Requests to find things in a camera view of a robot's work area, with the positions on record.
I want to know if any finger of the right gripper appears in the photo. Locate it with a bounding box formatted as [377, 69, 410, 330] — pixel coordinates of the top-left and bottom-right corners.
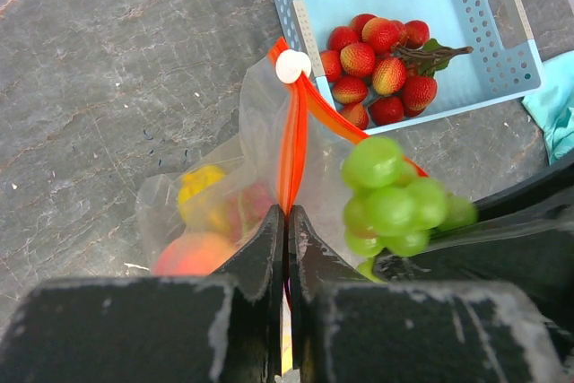
[374, 164, 573, 325]

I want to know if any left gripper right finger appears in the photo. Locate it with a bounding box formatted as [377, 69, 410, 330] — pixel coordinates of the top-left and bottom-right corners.
[288, 206, 565, 382]

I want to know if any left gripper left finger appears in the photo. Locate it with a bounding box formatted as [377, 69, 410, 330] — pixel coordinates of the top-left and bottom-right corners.
[1, 206, 284, 382]

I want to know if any orange peach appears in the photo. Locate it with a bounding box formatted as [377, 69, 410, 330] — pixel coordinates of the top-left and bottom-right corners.
[152, 232, 238, 276]

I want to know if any yellow star fruit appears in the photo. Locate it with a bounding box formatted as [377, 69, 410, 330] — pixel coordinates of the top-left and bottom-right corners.
[178, 164, 230, 234]

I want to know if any green grape bunch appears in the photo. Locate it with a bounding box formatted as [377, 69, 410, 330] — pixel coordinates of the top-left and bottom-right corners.
[342, 136, 478, 283]

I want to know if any clear zip top bag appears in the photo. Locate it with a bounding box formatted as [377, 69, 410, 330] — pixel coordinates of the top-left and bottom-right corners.
[136, 39, 370, 271]

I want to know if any red strawberry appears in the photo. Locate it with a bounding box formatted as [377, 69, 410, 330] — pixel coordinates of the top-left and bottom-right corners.
[361, 17, 400, 54]
[340, 42, 376, 78]
[332, 75, 369, 105]

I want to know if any teal cloth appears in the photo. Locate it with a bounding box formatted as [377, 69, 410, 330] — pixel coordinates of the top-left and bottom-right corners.
[522, 51, 574, 165]

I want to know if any light blue plastic basket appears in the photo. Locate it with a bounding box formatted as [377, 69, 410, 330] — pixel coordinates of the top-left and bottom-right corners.
[274, 0, 543, 135]

